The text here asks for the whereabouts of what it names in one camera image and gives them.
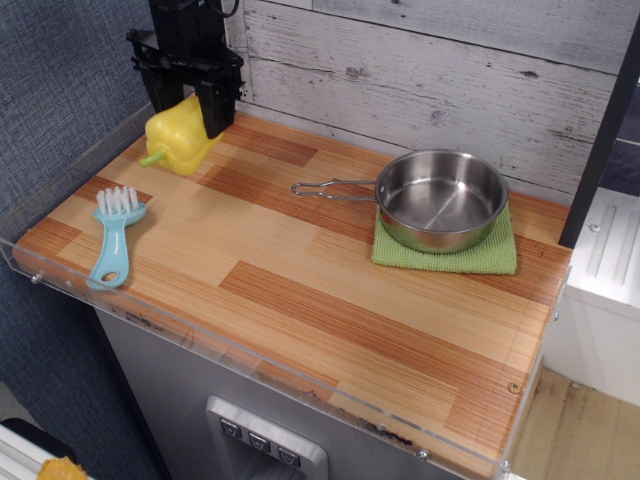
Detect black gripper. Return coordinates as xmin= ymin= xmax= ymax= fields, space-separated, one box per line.
xmin=126 ymin=1 xmax=245 ymax=139

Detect yellow toy bell pepper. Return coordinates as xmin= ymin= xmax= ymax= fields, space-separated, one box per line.
xmin=139 ymin=95 xmax=223 ymax=176

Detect light blue scrub brush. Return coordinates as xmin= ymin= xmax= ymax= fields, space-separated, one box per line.
xmin=88 ymin=186 xmax=146 ymax=291

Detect stainless steel pan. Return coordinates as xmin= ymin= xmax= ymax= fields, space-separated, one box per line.
xmin=291 ymin=149 xmax=509 ymax=254

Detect clear acrylic table guard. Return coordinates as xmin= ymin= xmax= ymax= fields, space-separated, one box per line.
xmin=1 ymin=114 xmax=570 ymax=479

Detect grey toy fridge cabinet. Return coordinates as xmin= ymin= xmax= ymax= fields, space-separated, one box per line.
xmin=97 ymin=311 xmax=454 ymax=479

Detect silver dispenser button panel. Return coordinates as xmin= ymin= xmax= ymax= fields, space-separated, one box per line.
xmin=206 ymin=395 xmax=329 ymax=479

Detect green cloth mat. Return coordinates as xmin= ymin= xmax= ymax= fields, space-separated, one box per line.
xmin=371 ymin=203 xmax=517 ymax=275

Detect yellow object bottom left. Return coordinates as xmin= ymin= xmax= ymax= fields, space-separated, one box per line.
xmin=36 ymin=457 xmax=89 ymax=480

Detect white side cabinet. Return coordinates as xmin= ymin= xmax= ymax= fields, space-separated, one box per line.
xmin=543 ymin=188 xmax=639 ymax=405

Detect black vertical post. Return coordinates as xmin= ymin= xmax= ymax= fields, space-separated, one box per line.
xmin=558 ymin=19 xmax=639 ymax=248

